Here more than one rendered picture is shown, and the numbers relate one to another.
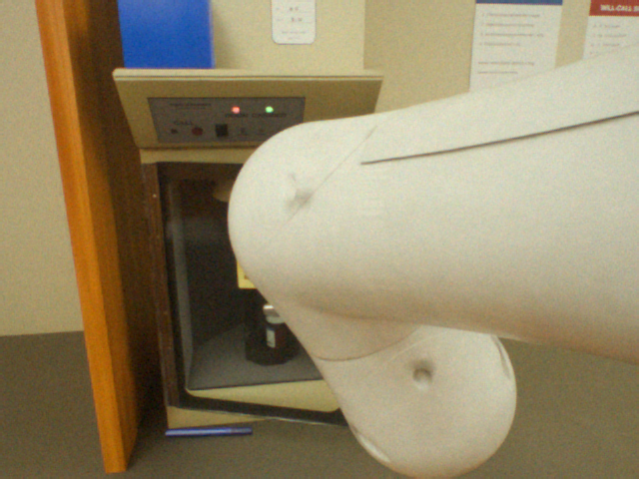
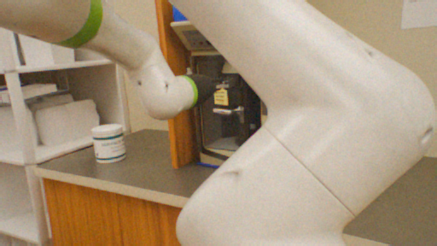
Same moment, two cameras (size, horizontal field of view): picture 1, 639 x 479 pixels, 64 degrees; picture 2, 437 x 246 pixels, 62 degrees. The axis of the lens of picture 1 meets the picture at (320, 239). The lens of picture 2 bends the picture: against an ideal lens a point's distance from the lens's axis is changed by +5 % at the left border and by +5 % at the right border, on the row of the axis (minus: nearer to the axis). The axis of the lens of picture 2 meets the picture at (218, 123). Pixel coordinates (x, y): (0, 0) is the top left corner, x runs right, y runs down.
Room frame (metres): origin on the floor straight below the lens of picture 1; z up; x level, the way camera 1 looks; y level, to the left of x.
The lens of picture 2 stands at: (-0.27, -0.73, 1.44)
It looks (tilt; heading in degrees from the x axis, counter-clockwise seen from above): 13 degrees down; 41
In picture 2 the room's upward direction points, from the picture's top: 4 degrees counter-clockwise
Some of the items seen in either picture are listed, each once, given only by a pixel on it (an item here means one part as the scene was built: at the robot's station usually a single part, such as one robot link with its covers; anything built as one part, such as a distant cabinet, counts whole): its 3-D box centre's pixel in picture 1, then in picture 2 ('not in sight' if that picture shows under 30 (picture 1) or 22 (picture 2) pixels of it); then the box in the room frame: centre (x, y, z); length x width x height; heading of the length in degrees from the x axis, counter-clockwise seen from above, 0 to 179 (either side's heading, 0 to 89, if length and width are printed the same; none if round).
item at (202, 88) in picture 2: not in sight; (189, 89); (0.40, -0.05, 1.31); 0.09 x 0.06 x 0.12; 99
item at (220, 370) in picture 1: (256, 300); (219, 109); (0.69, 0.09, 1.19); 0.30 x 0.01 x 0.40; 79
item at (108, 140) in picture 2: not in sight; (109, 143); (0.57, 0.67, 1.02); 0.13 x 0.13 x 0.15
